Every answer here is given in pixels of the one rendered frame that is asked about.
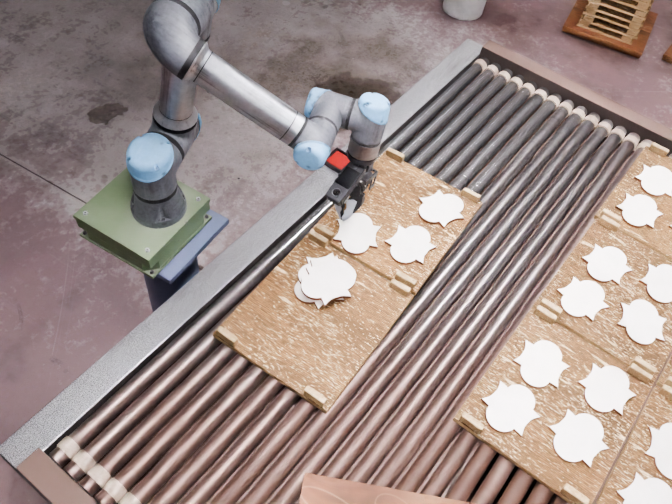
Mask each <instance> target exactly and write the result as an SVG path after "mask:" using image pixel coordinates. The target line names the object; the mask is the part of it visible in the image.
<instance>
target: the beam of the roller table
mask: <svg viewBox="0 0 672 504"><path fill-rule="evenodd" d="M482 46H483V45H481V44H479V43H476V42H474V41H472V40H470V39H467V40H466V41H464V42H463V43H462V44H461V45H460V46H459V47H457V48H456V49H455V50H454V51H453V52H452V53H451V54H449V55H448V56H447V57H446V58H445V59H444V60H443V61H441V62H440V63H439V64H438V65H437V66H436V67H434V68H433V69H432V70H431V71H430V72H429V73H428V74H426V75H425V76H424V77H423V78H422V79H421V80H420V81H418V82H417V83H416V84H415V85H414V86H413V87H411V88H410V89H409V90H408V91H407V92H406V93H405V94H403V95H402V96H401V97H400V98H399V99H398V100H397V101H395V102H394V103H393V104H392V105H391V106H390V112H389V116H388V122H387V124H386V127H385V130H384V133H383V137H382V140H381V145H380V149H379V150H381V149H382V148H383V147H384V146H385V145H386V144H387V143H388V142H389V141H390V140H391V139H393V138H394V137H395V136H396V135H397V134H398V133H399V132H400V131H401V130H402V129H403V128H405V127H406V126H407V125H408V124H409V123H410V122H411V121H412V120H413V119H414V118H415V117H417V116H418V115H419V114H420V113H421V112H422V111H423V110H424V109H425V108H426V107H427V106H428V105H430V104H431V103H432V102H433V101H434V100H435V99H436V98H437V97H438V96H439V95H440V94H442V93H443V92H444V91H445V90H446V89H447V88H448V87H449V86H450V85H451V84H452V83H454V82H455V81H456V80H457V79H458V78H459V77H460V76H461V75H462V74H463V73H464V72H466V71H467V70H468V69H469V68H470V67H471V66H472V64H473V63H474V62H475V61H476V60H477V59H479V55H480V52H481V49H482ZM336 178H338V173H337V172H335V171H333V170H332V169H330V168H329V167H327V166H325V165H323V167H321V168H320V169H318V170H316V171H315V172H314V173H313V174H311V175H310V176H309V177H308V178H307V179H306V180H305V181H303V182H302V183H301V184H300V185H299V186H298V187H297V188H295V189H294V190H293V191H292V192H291V193H290V194H289V195H287V196H286V197H285V198H284V199H283V200H282V201H280V202H279V203H278V204H277V205H276V206H275V207H274V208H272V209H271V210H270V211H269V212H268V213H267V214H266V215H264V216H263V217H262V218H261V219H260V220H259V221H257V222H256V223H255V224H254V225H253V226H252V227H251V228H249V229H248V230H247V231H246V232H245V233H244V234H243V235H241V236H240V237H239V238H238V239H237V240H236V241H234V242H233V243H232V244H231V245H230V246H229V247H228V248H226V249H225V250H224V251H223V252H222V253H221V254H220V255H218V256H217V257H216V258H215V259H214V260H213V261H212V262H210V263H209V264H208V265H207V266H206V267H205V268H203V269H202V270H201V271H200V272H199V273H198V274H197V275H195V276H194V277H193V278H192V279H191V280H190V281H189V282H187V283H186V284H185V285H184V286H183V287H182V288H180V289H179V290H178V291H177V292H176V293H175V294H174V295H172V296H171V297H170V298H169V299H168V300H167V301H166V302H164V303H163V304H162V305H161V306H160V307H159V308H157V309H156V310H155V311H154V312H153V313H152V314H151V315H149V316H148V317H147V318H146V319H145V320H144V321H143V322H141V323H140V324H139V325H138V326H137V327H136V328H135V329H133V330H132V331H131V332H130V333H129V334H128V335H126V336H125V337H124V338H123V339H122V340H121V341H120V342H118V343H117V344H116V345H115V346H114V347H113V348H112V349H110V350H109V351H108V352H107V353H106V354H105V355H103V356H102V357H101V358H100V359H99V360H98V361H97V362H95V363H94V364H93V365H92V366H91V367H90V368H89V369H87V370H86V371H85V372H84V373H83V374H82V375H80V376H79V377H78V378H77V379H76V380H75V381H74V382H72V383H71V384H70V385H69V386H68V387H67V388H66V389H64V390H63V391H62V392H61V393H60V394H59V395H57V396H56V397H55V398H54V399H53V400H52V401H51V402H49V403H48V404H47V405H46V406H45V407H44V408H43V409H41V410H40V411H39V412H38V413H37V414H36V415H35V416H33V417H32V418H31V419H30V420H29V421H28V422H26V423H25V424H24V425H23V426H22V427H21V428H20V429H18V430H17V431H16V432H15V433H14V434H13V435H12V436H10V437H9V438H8V439H7V440H6V441H5V442H3V443H2V444H1V445H0V455H1V457H2V458H3V459H4V460H5V461H6V462H7V463H8V464H9V465H10V466H11V467H12V468H13V469H14V470H15V471H16V472H17V473H18V474H19V475H20V476H22V475H21V474H20V473H19V472H18V471H17V469H16V467H17V466H18V465H19V464H20V463H22V462H23V461H24V460H25V459H26V458H27V457H28V456H29V455H30V454H32V453H33V452H34V451H35V450H36V449H37V448H40V449H42V450H43V451H44V452H45V453H46V454H47V455H48V456H49V453H50V452H51V451H53V450H54V449H55V448H56V447H57V444H58V443H59V442H60V441H61V440H62V439H63V438H64V437H66V436H69V435H70V434H71V433H72V432H73V431H74V430H75V429H77V428H78V427H79V426H80V425H81V424H82V423H83V422H84V421H85V420H86V419H87V418H89V417H90V416H91V415H92V414H93V413H94V412H95V411H96V410H97V409H98V408H99V407H101V406H102V405H103V404H104V403H105V402H106V401H107V400H108V399H109V398H110V397H111V396H113V395H114V394H115V393H116V392H117V391H118V390H119V389H120V388H121V387H122V386H123V385H124V384H126V383H127V382H128V381H129V380H130V379H131V378H132V377H133V376H134V375H135V374H136V373H138V372H139V371H140V370H141V369H142V368H143V367H144V366H145V365H146V364H147V363H148V362H150V361H151V360H152V359H153V358H154V357H155V356H156V355H157V354H158V353H159V352H160V351H162V350H163V349H164V348H165V347H166V346H167V345H168V344H169V343H170V342H171V341H172V340H174V339H175V338H176V337H177V336H178V335H179V334H180V333H181V332H182V331H183V330H184V329H186V328H187V327H188V326H189V325H190V324H191V323H192V322H193V321H194V320H195V319H196V318H197V317H199V316H200V315H201V314H202V313H203V312H204V311H205V310H206V309H207V308H208V307H209V306H211V305H212V304H213V303H214V302H215V301H216V300H217V299H218V298H219V297H220V296H221V295H223V294H224V293H225V292H226V291H227V290H228V289H229V288H230V287H231V286H232V285H233V284H235V283H236V282H237V281H238V280H239V279H240V278H241V277H242V276H243V275H244V274H245V273H247V272H248V271H249V270H250V269H251V268H252V267H253V266H254V265H255V264H256V263H257V262H259V261H260V260H261V259H262V258H263V257H264V256H265V255H266V254H267V253H268V252H269V251H270V250H272V249H273V248H274V247H275V246H276V245H277V244H278V243H279V242H280V241H281V240H282V239H284V238H285V237H286V236H287V235H288V234H289V233H290V232H291V231H292V230H293V229H294V228H296V227H297V226H298V225H299V224H300V223H301V222H302V221H303V220H304V219H305V218H306V217H308V216H309V215H310V214H311V213H312V212H313V211H314V210H315V209H316V208H317V207H318V206H320V205H321V204H322V203H323V202H324V201H325V200H326V199H327V196H326V192H327V191H328V189H329V188H330V187H331V186H332V184H333V183H334V179H336ZM22 477H23V476H22Z"/></svg>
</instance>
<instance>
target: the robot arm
mask: <svg viewBox="0 0 672 504"><path fill-rule="evenodd" d="M220 3H221V0H154V1H153V2H152V3H151V5H150V6H149V7H148V8H147V10H146V12H145V14H144V18H143V32H144V37H145V40H146V42H147V44H148V46H149V48H150V50H151V51H152V53H153V54H154V56H155V57H156V58H157V59H158V61H159V62H160V63H161V64H162V77H161V90H160V100H159V101H158V102H156V104H155V105H154V107H153V114H152V124H151V126H150V128H149V130H148V131H147V133H145V134H143V135H142V136H141V137H140V136H138V137H136V138H135V139H134V140H132V142H131V143H130V144H129V146H128V148H127V152H126V164H127V168H128V171H129V174H130V178H131V182H132V187H133V194H132V198H131V202H130V207H131V212H132V215H133V217H134V219H135V220H136V221H137V222H138V223H139V224H141V225H143V226H145V227H148V228H154V229H160V228H166V227H169V226H172V225H174V224H176V223H177V222H179V221H180V220H181V219H182V218H183V216H184V215H185V213H186V209H187V202H186V197H185V194H184V193H183V191H182V190H181V188H180V187H179V186H178V184H177V178H176V172H177V170H178V168H179V166H180V164H181V163H182V161H183V159H184V157H185V156H186V154H187V152H188V151H189V149H190V147H191V145H192V144H193V142H194V141H195V139H196V138H197V137H198V135H199V132H200V129H201V125H202V121H201V117H200V114H199V113H198V112H197V109H196V108H195V106H194V99H195V92H196V84H197V85H199V86H200V87H202V88H203V89H205V90H206V91H208V92H209V93H211V94H212V95H214V96H215V97H216V98H218V99H219V100H221V101H222V102H224V103H225V104H227V105H228V106H230V107H231V108H233V109H234V110H236V111H237V112H239V113H240V114H242V115H243V116H245V117H246V118H248V119H249V120H251V121H252V122H254V123H255V124H257V125H258V126H260V127H261V128H263V129H264V130H266V131H267V132H269V133H270V134H272V135H273V136H275V137H276V138H278V139H279V140H281V141H282V142H284V143H285V144H286V145H288V146H289V147H291V148H292V149H294V150H293V158H294V160H295V161H296V163H297V165H299V166H300V167H301V168H303V169H306V170H318V169H320V168H321V167H323V165H324V164H325V162H326V160H327V157H328V156H329V155H330V153H331V148H332V145H333V143H334V141H335V138H336V136H337V133H338V131H339V128H343V129H346V130H351V131H352V132H351V134H350V136H349V138H350V142H349V146H348V152H347V157H348V159H349V160H350V162H349V163H348V164H347V166H346V167H344V168H343V171H342V172H341V173H339V174H338V178H336V179H334V183H333V184H332V186H331V187H330V188H329V189H328V191H327V192H326V196H327V199H328V200H329V201H331V202H332V203H334V204H335V208H336V211H337V213H338V216H339V218H340V220H342V221H345V220H347V219H349V218H350V217H351V216H352V215H353V214H354V213H355V212H356V211H357V210H358V209H359V208H360V207H361V206H362V205H363V203H364V201H365V197H364V196H365V193H363V192H364V191H365V190H366V189H367V187H368V185H369V184H370V186H369V189H368V190H370V189H371V188H373V187H374V184H375V180H376V177H377V173H378V171H377V170H376V169H374V168H373V165H374V162H375V159H376V157H377V155H378V152H379V149H380V145H381V140H382V137H383V133H384V130H385V127H386V124H387V122H388V116H389V112H390V102H389V101H388V99H387V98H386V97H384V96H383V95H381V94H378V93H370V92H367V93H364V94H363V95H362V96H361V97H360V99H355V98H352V97H348V96H345V95H342V94H339V93H335V92H332V91H331V90H326V89H321V88H317V87H315V88H313V89H311V91H310V92H309V95H308V98H307V100H306V104H305V109H304V115H305V116H306V117H305V116H304V115H302V114H301V113H299V112H298V111H296V110H295V109H293V108H292V107H291V106H289V105H288V104H286V103H285V102H283V101H282V100H281V99H279V98H278V97H276V96H275V95H273V94H272V93H271V92H269V91H268V90H266V89H265V88H263V87H262V86H261V85H259V84H258V83H256V82H255V81H253V80H252V79H251V78H249V77H248V76H246V75H245V74H243V73H242V72H241V71H239V70H238V69H236V68H235V67H233V66H232V65H231V64H229V63H228V62H226V61H225V60H223V59H222V58H220V57H219V56H218V55H216V54H215V53H213V52H212V51H210V49H209V47H208V43H207V42H208V41H209V38H210V32H211V25H212V19H213V16H214V14H215V13H216V12H217V11H218V9H219V6H220ZM308 118H309V119H308ZM371 171H374V173H372V172H371ZM374 177H375V178H374ZM373 178H374V181H373ZM372 181H373V184H372ZM371 184H372V185H371ZM349 196H350V198H349ZM348 198H349V199H348ZM346 201H347V202H346ZM345 203H346V205H347V207H346V209H345V210H344V207H345V205H344V204H345Z"/></svg>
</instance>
